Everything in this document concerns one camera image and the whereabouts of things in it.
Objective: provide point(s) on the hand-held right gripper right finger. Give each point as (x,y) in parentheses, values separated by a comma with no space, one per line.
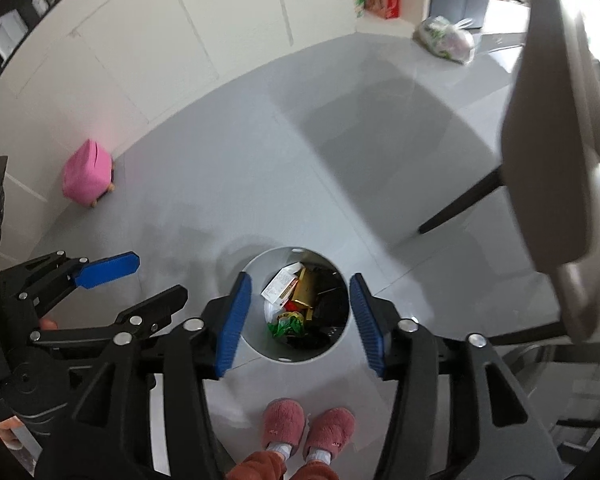
(367,330)

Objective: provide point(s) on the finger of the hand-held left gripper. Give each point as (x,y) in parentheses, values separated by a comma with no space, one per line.
(107,270)
(165,302)

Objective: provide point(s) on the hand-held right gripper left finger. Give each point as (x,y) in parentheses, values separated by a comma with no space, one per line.
(230,330)

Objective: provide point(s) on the white round trash bin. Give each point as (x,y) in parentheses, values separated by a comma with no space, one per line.
(260,330)

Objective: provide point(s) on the person's left hand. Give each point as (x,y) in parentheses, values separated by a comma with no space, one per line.
(47,325)

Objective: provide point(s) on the pink cube stool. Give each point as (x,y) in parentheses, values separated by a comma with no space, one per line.
(87,170)

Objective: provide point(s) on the pink fuzzy slipper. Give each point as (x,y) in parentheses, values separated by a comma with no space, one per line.
(332,430)
(282,422)

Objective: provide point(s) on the person's left leg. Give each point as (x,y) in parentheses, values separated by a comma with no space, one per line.
(257,467)

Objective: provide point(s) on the person's leg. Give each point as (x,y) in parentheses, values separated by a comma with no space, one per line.
(312,471)
(257,467)

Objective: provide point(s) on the person's right leg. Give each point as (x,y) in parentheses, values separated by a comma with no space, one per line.
(312,471)

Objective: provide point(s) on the white small appliance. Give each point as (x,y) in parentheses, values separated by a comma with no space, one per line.
(5,35)

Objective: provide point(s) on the grey dining chair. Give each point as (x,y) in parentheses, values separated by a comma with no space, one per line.
(550,135)

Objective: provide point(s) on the filled plastic bag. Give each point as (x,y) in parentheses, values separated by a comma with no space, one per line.
(442,40)

